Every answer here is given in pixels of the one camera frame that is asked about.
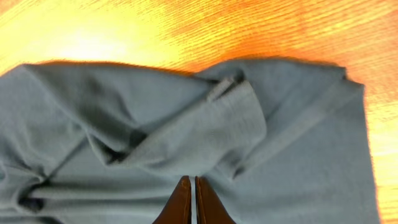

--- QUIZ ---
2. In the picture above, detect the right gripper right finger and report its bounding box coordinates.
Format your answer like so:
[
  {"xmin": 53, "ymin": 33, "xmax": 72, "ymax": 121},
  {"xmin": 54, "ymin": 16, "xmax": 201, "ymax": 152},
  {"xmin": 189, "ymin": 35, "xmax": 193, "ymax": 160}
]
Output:
[{"xmin": 195, "ymin": 177, "xmax": 236, "ymax": 224}]

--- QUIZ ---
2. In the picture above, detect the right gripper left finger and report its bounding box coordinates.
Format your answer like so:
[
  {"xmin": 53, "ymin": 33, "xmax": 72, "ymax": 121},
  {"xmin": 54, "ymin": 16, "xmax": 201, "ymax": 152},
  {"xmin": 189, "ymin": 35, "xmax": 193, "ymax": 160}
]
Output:
[{"xmin": 153, "ymin": 175, "xmax": 192, "ymax": 224}]

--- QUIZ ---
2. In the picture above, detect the blue polo shirt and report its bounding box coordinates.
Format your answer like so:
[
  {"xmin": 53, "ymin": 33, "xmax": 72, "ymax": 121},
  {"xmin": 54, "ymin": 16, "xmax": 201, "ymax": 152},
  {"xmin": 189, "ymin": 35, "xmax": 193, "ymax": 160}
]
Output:
[{"xmin": 1, "ymin": 59, "xmax": 379, "ymax": 223}]

